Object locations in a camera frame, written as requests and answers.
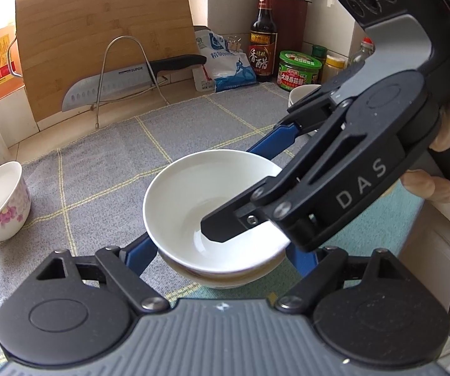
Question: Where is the small green lidded jar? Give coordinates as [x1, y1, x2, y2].
[312, 45, 328, 83]

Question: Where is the dark red knife block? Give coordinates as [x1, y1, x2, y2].
[272, 0, 312, 53]

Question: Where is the white pink floral cup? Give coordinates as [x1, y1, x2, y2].
[0, 160, 32, 242]

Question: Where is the steel santoku knife black handle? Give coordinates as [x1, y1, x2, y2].
[61, 55, 207, 112]

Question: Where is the white fruit print plate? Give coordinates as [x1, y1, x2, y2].
[289, 84, 323, 107]

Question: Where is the dark vinegar bottle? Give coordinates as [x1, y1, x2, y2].
[249, 0, 279, 83]

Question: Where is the wooden cutting board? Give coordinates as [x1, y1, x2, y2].
[14, 0, 199, 123]

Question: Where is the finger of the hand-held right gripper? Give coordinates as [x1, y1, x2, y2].
[201, 100, 353, 243]
[246, 85, 342, 154]

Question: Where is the grey checked cloth mat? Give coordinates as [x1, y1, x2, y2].
[0, 82, 367, 361]

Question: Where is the metal wire rack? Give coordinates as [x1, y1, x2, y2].
[92, 36, 171, 128]

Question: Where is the teal cloth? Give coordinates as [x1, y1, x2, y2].
[162, 182, 425, 310]

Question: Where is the green lidded sauce jar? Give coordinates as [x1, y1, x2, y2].
[277, 50, 323, 92]

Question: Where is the yellow lidded jar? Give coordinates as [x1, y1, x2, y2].
[322, 55, 346, 85]

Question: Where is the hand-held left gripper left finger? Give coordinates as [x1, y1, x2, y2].
[33, 233, 170, 315]

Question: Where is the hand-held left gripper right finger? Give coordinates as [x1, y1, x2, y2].
[275, 246, 406, 314]

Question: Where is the white ceramic bowl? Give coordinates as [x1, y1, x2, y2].
[158, 251, 286, 290]
[143, 149, 290, 275]

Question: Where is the white blue salt bag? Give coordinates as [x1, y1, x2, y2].
[193, 27, 258, 92]

